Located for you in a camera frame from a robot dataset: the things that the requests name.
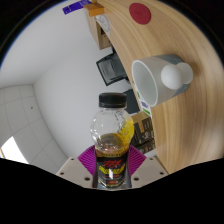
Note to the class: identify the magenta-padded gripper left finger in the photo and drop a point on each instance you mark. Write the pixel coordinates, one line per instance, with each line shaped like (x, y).
(75, 171)

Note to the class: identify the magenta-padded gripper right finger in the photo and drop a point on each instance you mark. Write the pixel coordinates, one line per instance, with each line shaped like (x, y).
(148, 170)

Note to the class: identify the clear bottle with black cap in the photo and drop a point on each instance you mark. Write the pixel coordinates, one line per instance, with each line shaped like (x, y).
(111, 166)

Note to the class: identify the wide dark brown box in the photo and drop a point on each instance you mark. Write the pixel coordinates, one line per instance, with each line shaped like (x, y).
(147, 131)

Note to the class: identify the ceiling light panel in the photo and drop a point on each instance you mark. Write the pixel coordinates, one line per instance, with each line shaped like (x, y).
(13, 151)

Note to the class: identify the white mug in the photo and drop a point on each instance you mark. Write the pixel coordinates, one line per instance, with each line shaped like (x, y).
(146, 80)

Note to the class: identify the grey mesh office chair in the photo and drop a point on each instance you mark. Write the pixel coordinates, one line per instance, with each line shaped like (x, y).
(111, 68)

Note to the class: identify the wooden side desk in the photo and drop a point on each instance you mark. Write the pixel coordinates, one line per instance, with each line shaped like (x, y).
(98, 36)

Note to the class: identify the flat round red coaster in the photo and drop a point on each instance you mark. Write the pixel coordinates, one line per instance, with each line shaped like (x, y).
(140, 13)

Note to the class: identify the orange box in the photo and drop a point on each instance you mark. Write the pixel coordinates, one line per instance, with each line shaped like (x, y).
(95, 9)

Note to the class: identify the purple standing card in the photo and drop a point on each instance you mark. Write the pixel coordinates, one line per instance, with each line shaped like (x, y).
(75, 6)

